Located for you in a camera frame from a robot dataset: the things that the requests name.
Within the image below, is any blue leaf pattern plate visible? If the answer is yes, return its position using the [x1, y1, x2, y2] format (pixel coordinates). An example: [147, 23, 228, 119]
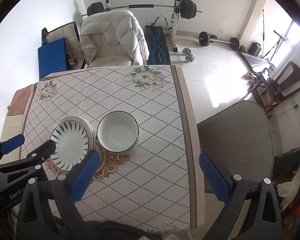
[51, 120, 89, 172]

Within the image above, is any white shallow bowl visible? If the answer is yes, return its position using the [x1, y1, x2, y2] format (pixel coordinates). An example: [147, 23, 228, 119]
[98, 129, 140, 154]

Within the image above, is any white bowl dark rim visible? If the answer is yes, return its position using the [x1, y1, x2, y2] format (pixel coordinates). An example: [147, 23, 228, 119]
[97, 111, 140, 154]

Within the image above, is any plain white plate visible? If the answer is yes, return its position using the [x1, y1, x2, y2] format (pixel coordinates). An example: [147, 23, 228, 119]
[51, 115, 95, 154]

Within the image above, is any long barbell with plates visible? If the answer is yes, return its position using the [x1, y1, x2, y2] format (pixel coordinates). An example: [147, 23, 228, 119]
[82, 0, 203, 19]

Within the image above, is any cream padded chair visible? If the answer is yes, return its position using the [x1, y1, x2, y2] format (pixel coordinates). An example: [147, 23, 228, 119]
[88, 33, 133, 68]
[41, 21, 86, 71]

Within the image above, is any floral checked tablecloth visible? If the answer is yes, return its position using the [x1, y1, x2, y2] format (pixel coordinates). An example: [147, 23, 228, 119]
[1, 65, 205, 233]

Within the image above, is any dark wooden chair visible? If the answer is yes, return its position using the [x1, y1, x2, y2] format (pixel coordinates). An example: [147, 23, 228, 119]
[247, 61, 300, 113]

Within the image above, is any white puffy jacket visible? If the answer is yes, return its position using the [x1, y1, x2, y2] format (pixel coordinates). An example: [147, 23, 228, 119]
[79, 10, 149, 68]

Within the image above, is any black blue weight bench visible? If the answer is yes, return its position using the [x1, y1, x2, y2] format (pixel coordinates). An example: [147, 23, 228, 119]
[145, 25, 171, 65]

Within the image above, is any chrome dumbbell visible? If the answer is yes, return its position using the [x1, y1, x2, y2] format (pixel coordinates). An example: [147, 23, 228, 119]
[182, 47, 195, 63]

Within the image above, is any short barbell on floor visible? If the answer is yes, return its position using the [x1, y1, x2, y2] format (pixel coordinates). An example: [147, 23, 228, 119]
[197, 31, 241, 51]

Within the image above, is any white squat rack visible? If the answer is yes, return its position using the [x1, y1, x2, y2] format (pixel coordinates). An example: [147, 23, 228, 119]
[151, 0, 181, 53]

